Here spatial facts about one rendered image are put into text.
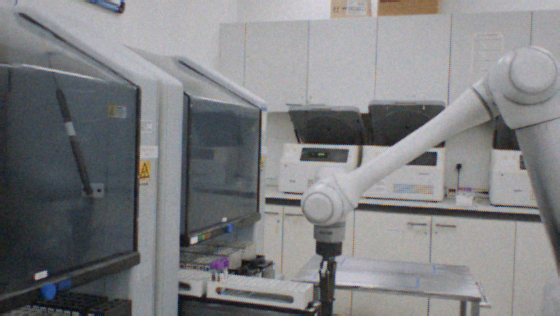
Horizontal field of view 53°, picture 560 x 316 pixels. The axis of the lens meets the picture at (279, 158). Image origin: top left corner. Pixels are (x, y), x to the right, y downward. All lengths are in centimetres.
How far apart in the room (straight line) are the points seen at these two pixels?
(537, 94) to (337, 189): 49
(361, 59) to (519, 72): 297
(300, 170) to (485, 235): 130
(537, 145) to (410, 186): 253
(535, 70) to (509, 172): 254
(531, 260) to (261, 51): 241
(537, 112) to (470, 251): 258
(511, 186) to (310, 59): 168
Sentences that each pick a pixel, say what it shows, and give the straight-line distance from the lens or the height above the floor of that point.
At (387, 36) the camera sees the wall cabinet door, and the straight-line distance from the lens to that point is 422.
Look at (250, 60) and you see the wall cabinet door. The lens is 446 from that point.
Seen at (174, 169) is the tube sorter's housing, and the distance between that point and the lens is 161.
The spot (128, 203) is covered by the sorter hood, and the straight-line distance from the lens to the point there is 140.
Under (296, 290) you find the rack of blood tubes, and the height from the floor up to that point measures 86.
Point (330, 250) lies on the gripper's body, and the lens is 156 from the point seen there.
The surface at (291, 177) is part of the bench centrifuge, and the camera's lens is 402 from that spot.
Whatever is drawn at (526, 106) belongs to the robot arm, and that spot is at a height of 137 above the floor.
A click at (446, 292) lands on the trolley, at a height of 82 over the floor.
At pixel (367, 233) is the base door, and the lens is 392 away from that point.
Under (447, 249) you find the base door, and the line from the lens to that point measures 388.
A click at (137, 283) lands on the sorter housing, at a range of 150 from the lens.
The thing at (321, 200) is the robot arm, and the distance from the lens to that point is 134.
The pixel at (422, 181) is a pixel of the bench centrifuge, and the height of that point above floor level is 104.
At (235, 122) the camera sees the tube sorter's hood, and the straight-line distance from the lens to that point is 196.
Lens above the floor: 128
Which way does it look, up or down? 2 degrees down
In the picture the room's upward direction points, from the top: 2 degrees clockwise
